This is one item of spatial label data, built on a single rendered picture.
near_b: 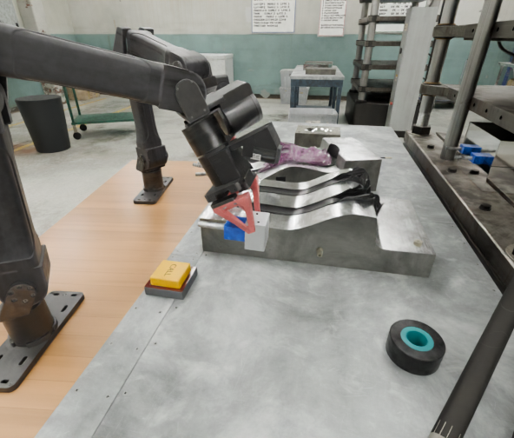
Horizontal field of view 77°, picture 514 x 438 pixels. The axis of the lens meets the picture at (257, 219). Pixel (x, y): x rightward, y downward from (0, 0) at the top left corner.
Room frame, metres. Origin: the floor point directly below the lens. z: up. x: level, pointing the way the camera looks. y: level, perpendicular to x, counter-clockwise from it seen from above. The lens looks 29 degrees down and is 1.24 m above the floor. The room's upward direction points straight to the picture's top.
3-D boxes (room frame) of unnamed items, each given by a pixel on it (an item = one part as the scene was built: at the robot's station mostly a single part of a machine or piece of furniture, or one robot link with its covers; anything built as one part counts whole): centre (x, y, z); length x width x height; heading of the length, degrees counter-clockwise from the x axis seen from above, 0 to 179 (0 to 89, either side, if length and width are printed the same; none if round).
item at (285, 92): (7.33, -0.80, 0.16); 0.60 x 0.42 x 0.33; 77
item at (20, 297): (0.39, 0.37, 0.90); 0.09 x 0.06 x 0.06; 26
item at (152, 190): (0.98, 0.34, 0.84); 0.20 x 0.07 x 0.08; 176
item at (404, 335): (0.35, -0.25, 0.82); 0.08 x 0.08 x 0.04
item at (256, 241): (0.52, 0.05, 0.93); 0.13 x 0.05 x 0.05; 79
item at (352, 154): (1.08, -0.13, 0.86); 0.50 x 0.26 x 0.11; 96
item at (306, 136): (1.50, -0.28, 0.84); 0.20 x 0.15 x 0.07; 79
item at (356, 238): (0.71, -0.14, 0.87); 0.50 x 0.26 x 0.14; 79
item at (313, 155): (1.07, -0.13, 0.90); 0.26 x 0.18 x 0.08; 96
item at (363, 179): (0.72, -0.13, 0.92); 0.35 x 0.16 x 0.09; 79
